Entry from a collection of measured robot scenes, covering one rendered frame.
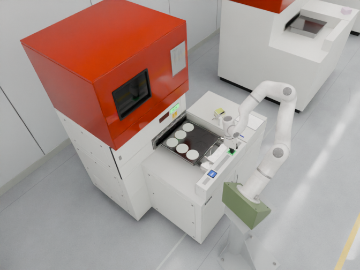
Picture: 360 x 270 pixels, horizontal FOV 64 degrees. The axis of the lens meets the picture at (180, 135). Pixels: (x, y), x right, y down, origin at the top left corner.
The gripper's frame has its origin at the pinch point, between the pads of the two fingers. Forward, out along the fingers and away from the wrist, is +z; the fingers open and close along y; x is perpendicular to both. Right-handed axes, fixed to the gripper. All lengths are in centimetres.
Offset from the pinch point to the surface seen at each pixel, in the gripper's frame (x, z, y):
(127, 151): -54, -21, -55
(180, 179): -36.9, 11.2, -25.3
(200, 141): -1.4, 2.0, -30.4
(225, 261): -42, 101, 9
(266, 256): -16, 106, 35
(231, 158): -5.6, 2.9, 2.7
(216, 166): -18.5, 1.8, -2.6
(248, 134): 23.0, 2.0, 0.5
